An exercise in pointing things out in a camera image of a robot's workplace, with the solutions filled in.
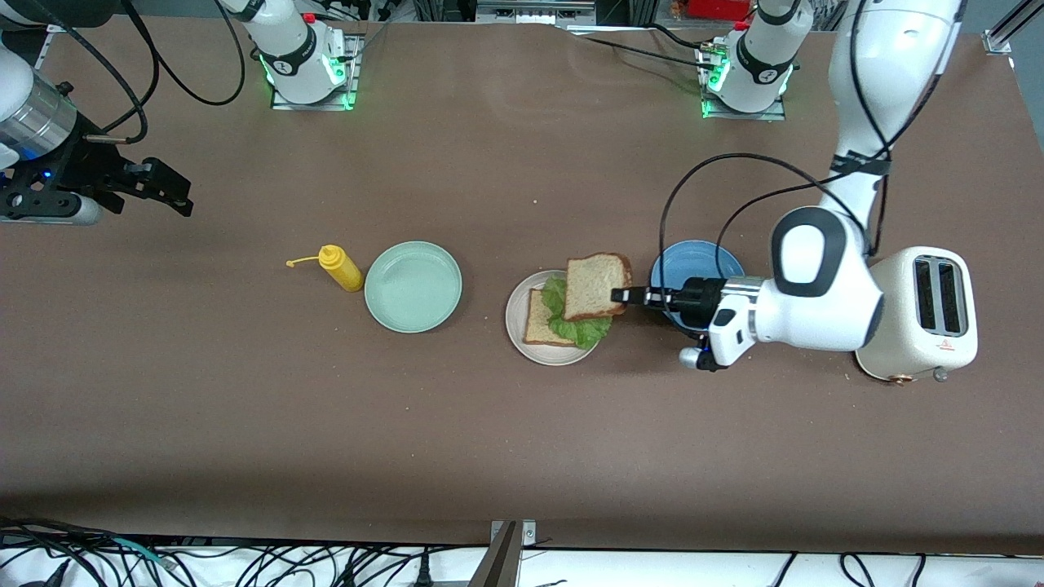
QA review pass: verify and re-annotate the blue plate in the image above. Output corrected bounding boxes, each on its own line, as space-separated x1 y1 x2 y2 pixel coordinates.
650 240 745 332

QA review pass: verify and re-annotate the metal table bracket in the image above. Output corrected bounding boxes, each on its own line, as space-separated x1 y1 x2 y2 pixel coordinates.
467 519 537 587

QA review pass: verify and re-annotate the grey metal box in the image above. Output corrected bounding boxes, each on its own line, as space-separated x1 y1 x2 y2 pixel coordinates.
476 0 596 25

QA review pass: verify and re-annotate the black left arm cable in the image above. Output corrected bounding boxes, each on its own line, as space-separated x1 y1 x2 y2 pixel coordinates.
657 0 967 335

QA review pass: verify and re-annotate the green lettuce leaf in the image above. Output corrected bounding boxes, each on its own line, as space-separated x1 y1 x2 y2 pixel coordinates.
541 276 614 351

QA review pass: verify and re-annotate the red box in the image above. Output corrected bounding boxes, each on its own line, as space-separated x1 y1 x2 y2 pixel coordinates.
683 0 753 22

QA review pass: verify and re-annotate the light brown bread slice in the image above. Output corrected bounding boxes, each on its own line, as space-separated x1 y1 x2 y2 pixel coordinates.
523 288 576 348

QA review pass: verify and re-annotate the white toaster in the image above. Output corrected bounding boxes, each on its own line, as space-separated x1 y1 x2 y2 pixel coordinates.
852 246 980 386

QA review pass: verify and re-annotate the tangled black cable bundle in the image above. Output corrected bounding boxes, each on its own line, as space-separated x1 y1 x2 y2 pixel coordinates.
0 515 458 587

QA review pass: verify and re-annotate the beige plate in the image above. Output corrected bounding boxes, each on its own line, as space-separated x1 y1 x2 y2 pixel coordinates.
505 270 606 366

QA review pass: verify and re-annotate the teal cable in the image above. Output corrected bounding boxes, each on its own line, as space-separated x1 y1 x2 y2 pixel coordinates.
104 536 176 569

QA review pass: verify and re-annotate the black base cable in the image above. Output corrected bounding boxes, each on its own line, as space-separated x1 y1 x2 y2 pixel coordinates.
563 23 727 74

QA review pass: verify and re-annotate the pale green plate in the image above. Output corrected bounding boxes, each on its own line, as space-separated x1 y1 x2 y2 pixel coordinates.
364 241 463 334

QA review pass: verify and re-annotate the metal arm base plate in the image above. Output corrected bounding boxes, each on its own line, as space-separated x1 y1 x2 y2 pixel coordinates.
271 33 360 111
700 41 788 121

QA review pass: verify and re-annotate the dark crusted bread slice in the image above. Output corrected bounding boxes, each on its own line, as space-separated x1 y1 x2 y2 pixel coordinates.
563 252 634 322

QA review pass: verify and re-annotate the yellow mustard squeeze bottle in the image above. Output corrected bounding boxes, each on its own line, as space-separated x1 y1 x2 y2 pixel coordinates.
285 245 364 293

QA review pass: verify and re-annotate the aluminium frame rail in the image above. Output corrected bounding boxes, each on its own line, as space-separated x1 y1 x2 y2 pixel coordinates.
983 0 1044 56

